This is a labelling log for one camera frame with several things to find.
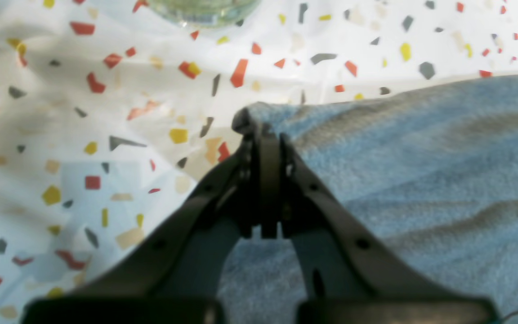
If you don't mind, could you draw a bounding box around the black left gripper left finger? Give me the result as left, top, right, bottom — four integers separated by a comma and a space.
22, 131, 271, 324

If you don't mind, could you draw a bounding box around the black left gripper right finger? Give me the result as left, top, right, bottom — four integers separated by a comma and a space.
268, 135, 498, 324

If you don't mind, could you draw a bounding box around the grey t-shirt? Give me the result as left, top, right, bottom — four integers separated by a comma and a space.
243, 75, 518, 324

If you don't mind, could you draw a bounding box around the terrazzo patterned white tablecloth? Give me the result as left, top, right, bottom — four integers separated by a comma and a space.
0, 0, 518, 324

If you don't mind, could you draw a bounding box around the clear bottle with orange cap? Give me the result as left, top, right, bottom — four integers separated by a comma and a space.
147, 0, 261, 27

